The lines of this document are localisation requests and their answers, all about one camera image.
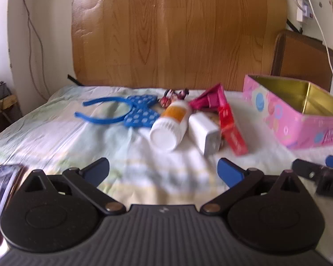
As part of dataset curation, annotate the magenta wallet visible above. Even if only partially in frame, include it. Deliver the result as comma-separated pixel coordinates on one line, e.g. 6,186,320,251
189,82,225,114

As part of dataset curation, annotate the small dark box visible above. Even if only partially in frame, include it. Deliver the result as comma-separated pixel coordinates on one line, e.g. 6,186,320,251
0,81,11,100

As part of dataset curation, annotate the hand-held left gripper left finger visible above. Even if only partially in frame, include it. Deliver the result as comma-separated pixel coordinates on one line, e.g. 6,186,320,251
17,157,126,215

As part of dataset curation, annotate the wooden headboard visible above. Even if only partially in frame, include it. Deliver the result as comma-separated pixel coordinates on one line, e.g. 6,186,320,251
71,0,287,92

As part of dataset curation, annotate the blue polka-dot bow headband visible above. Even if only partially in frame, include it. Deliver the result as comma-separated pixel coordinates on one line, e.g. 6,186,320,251
74,94,161,129

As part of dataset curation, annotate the smartphone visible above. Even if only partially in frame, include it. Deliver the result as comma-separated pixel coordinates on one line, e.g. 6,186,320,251
0,164,25,246

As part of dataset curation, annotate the white bottle with orange label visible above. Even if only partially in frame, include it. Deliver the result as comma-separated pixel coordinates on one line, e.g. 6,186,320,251
150,100,191,151

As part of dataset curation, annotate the wooden side table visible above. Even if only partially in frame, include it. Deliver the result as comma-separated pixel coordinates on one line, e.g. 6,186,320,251
0,94,23,142

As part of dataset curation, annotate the red cartoon figurine keychain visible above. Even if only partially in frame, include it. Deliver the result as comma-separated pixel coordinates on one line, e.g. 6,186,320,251
159,88,190,108

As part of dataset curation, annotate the black strap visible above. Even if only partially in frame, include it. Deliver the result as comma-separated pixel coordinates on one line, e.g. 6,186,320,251
67,74,82,86

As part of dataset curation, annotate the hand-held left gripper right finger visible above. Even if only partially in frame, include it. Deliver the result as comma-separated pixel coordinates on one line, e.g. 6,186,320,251
200,157,308,215

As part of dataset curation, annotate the thin dark wall cable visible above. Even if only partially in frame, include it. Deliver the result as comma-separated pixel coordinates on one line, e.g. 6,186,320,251
22,0,51,102

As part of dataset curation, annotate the white charger block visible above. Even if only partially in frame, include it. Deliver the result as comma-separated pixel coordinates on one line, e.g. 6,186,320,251
188,112,222,156

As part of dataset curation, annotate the white power strip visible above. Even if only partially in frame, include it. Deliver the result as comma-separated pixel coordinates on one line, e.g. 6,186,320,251
296,0,315,23

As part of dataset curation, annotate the red rectangular box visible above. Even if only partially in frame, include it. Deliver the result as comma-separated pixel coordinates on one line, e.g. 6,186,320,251
218,101,249,156

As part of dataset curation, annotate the pink biscuit tin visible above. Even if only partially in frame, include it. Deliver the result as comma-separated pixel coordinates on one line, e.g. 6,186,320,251
243,74,333,151

